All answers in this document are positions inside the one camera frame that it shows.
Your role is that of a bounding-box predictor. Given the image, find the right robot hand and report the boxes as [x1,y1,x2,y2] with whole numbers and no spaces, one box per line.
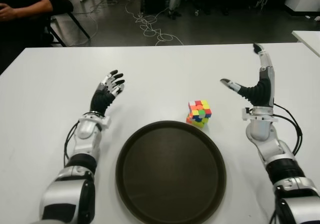
[219,43,276,109]

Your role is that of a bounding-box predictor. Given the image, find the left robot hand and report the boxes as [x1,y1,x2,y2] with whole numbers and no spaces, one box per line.
[89,69,126,117]

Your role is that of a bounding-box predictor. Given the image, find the multicoloured Rubik's cube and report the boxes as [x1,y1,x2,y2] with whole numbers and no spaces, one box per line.
[185,99,213,129]

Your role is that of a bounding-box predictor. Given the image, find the round dark brown plate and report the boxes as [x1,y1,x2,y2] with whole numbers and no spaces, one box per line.
[115,120,227,224]

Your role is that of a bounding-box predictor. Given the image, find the white side table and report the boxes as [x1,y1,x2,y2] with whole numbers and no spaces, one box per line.
[291,30,320,60]

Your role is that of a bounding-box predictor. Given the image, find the black chair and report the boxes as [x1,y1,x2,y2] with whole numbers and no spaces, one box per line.
[44,0,91,47]

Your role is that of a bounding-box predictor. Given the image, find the seated person in black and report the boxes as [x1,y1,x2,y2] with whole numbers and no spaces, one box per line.
[0,0,55,50]

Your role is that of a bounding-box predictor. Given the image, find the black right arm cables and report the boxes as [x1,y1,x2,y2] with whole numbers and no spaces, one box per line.
[272,103,304,157]

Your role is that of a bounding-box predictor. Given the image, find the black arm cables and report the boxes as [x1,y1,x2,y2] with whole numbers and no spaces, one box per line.
[63,112,86,168]
[272,103,304,157]

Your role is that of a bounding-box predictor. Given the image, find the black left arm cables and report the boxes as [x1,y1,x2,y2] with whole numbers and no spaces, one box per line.
[63,112,86,168]

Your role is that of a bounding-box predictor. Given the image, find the thin grey floor cable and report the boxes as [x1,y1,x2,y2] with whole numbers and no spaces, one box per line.
[71,10,99,46]

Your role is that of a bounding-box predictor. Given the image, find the tangled white floor cable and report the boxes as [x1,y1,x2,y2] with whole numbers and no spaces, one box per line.
[124,0,185,47]

